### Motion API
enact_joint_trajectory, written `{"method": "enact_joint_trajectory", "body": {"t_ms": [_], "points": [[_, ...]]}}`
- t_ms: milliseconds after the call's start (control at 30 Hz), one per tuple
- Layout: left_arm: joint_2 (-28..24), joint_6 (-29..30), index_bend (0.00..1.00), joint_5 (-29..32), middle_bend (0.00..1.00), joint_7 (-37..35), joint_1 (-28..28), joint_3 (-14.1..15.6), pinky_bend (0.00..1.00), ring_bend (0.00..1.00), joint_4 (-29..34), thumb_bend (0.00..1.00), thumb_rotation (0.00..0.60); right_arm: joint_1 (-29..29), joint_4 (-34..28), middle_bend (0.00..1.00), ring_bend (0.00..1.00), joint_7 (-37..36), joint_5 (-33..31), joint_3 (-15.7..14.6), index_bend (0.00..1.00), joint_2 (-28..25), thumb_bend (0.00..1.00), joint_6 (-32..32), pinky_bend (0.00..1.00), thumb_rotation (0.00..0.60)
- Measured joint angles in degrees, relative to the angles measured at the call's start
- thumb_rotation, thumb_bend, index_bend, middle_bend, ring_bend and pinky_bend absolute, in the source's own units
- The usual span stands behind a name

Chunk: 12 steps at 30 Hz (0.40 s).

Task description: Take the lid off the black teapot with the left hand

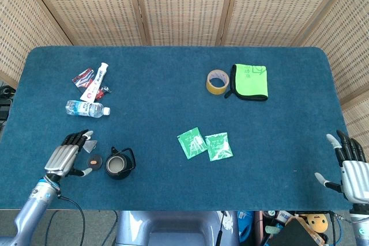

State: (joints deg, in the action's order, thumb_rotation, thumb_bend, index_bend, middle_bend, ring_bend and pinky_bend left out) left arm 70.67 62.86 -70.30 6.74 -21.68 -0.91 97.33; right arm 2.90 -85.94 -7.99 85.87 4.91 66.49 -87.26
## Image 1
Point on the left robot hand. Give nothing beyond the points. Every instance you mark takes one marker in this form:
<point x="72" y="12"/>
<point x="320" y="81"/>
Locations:
<point x="64" y="156"/>

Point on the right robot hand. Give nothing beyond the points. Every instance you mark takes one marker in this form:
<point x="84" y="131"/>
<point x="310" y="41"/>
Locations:
<point x="353" y="171"/>

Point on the black teapot lid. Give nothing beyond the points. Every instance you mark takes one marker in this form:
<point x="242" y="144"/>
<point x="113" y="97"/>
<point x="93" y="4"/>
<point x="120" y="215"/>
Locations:
<point x="94" y="162"/>

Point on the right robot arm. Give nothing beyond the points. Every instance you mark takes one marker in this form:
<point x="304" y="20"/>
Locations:
<point x="360" y="226"/>

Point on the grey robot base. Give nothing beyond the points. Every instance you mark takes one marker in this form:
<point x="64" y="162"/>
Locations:
<point x="176" y="228"/>

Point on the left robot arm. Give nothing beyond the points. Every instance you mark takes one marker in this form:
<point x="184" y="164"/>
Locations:
<point x="33" y="208"/>

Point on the black teapot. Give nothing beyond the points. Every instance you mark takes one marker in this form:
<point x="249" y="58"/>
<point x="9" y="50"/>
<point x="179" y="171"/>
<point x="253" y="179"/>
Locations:
<point x="118" y="164"/>

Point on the pyramid tea bag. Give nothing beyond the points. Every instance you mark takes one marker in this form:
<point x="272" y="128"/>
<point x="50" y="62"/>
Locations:
<point x="90" y="145"/>

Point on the clear plastic water bottle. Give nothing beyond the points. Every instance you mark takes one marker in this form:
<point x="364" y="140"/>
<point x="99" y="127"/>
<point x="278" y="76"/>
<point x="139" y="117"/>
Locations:
<point x="86" y="108"/>

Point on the yellow plush toy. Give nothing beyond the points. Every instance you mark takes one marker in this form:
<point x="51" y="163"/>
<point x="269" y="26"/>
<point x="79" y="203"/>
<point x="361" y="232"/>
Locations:
<point x="317" y="222"/>

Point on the small red black packet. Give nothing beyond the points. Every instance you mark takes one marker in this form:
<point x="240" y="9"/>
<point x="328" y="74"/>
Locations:
<point x="102" y="90"/>

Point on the white toothpaste tube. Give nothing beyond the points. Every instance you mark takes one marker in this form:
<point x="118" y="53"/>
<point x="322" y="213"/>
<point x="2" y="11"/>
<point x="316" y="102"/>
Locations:
<point x="95" y="83"/>

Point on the red white snack packet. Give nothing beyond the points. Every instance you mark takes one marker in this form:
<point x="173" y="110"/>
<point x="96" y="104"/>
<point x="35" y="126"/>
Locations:
<point x="83" y="78"/>

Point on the black box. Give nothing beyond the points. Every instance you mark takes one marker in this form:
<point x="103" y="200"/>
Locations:
<point x="291" y="236"/>

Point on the blue printed bag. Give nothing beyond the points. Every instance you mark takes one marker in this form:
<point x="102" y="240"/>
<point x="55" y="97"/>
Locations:
<point x="245" y="224"/>

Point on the blue table mat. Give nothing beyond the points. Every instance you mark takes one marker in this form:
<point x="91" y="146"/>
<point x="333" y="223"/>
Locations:
<point x="184" y="113"/>

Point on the green sachet with white print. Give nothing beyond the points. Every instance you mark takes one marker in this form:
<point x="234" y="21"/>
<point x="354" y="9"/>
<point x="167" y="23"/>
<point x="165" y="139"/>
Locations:
<point x="191" y="142"/>
<point x="218" y="146"/>

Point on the green microfiber cloth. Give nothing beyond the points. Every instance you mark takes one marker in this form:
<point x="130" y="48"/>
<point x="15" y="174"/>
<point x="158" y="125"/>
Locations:
<point x="250" y="82"/>

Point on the yellow packing tape roll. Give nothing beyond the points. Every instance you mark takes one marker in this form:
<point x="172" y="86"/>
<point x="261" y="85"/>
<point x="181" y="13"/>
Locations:
<point x="217" y="82"/>

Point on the woven folding screen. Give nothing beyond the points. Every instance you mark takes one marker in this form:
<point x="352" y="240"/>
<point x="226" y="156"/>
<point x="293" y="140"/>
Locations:
<point x="184" y="7"/>

